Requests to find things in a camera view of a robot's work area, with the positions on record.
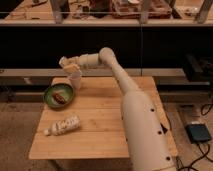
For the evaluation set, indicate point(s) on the white ceramic cup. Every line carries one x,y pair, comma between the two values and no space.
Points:
75,79

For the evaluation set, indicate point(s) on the clear plastic bottle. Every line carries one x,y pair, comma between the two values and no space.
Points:
63,126

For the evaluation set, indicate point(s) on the blue foot pedal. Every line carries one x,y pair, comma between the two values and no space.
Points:
198,133

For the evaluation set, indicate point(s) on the green bowl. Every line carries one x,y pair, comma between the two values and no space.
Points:
65,90

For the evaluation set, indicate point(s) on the wooden folding table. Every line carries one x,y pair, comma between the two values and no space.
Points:
101,133

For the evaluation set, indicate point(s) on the metal shelf rail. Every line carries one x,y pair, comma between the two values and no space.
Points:
165,72

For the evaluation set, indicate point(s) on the white sponge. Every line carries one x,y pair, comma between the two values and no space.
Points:
71,68

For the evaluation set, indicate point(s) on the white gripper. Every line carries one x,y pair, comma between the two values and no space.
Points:
64,61

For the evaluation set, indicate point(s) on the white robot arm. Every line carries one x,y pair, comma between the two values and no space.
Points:
147,145

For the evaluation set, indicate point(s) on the brown food in bowl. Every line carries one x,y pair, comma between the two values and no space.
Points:
58,98

